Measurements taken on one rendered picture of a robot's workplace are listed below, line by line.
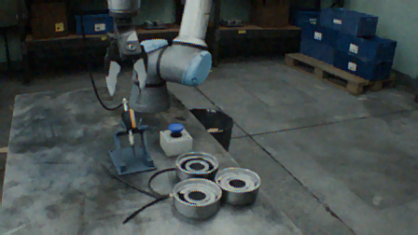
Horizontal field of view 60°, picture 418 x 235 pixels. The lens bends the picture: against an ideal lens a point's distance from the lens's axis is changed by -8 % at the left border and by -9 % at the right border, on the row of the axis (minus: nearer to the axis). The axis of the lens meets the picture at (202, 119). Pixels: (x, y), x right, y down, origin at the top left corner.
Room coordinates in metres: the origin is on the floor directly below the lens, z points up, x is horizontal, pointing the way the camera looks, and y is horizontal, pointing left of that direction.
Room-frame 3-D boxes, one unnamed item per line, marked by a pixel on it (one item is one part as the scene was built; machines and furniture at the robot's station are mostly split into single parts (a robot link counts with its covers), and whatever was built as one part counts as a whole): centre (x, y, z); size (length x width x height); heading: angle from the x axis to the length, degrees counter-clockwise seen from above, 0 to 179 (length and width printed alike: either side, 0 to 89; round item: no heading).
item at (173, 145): (0.97, 0.07, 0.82); 0.08 x 0.07 x 0.05; 23
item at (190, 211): (0.71, 0.00, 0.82); 0.10 x 0.10 x 0.04
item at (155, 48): (1.28, 0.18, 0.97); 0.13 x 0.12 x 0.14; 66
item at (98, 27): (4.24, 1.21, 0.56); 0.52 x 0.38 x 0.22; 110
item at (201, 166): (0.83, 0.01, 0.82); 0.10 x 0.10 x 0.04
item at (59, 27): (4.01, 1.69, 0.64); 0.49 x 0.40 x 0.37; 118
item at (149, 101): (1.29, 0.19, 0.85); 0.15 x 0.15 x 0.10
